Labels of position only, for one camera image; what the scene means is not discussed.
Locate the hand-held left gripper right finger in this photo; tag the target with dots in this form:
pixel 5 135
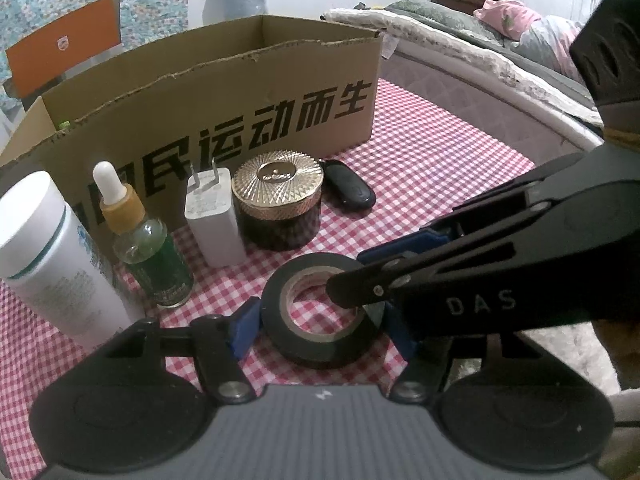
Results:
pixel 400 335

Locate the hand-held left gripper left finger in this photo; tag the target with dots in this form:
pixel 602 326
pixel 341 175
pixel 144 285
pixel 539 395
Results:
pixel 245 325

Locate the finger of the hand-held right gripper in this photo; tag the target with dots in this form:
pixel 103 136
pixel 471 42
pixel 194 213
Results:
pixel 400 247
pixel 360 285

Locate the black tape roll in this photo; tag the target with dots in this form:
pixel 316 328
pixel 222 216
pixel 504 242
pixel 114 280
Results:
pixel 310 345

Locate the black oval case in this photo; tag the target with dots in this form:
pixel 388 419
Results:
pixel 350 187

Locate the white wall charger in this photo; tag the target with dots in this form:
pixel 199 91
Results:
pixel 212 225

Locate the dark jar with gold lid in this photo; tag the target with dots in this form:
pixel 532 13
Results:
pixel 277 195

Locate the brown cardboard box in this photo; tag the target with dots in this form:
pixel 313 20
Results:
pixel 225 90

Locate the green lip balm stick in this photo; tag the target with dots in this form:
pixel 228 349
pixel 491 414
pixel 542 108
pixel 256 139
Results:
pixel 63 125

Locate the red checkered tablecloth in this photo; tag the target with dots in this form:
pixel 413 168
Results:
pixel 430 160

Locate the green dropper bottle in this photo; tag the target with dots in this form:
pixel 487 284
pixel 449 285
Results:
pixel 150 260

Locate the grey mattress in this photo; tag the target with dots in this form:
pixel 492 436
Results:
pixel 450 95

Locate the white plastic bottle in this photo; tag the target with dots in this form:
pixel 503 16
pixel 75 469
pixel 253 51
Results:
pixel 55 270

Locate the bed with bedding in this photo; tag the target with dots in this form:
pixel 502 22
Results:
pixel 450 45

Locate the grey blanket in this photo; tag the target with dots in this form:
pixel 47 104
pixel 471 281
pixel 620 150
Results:
pixel 435 10

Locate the pink clothing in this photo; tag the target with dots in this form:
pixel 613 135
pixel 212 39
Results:
pixel 505 15

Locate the orange cardboard box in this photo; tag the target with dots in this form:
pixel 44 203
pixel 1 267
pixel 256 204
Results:
pixel 60 45

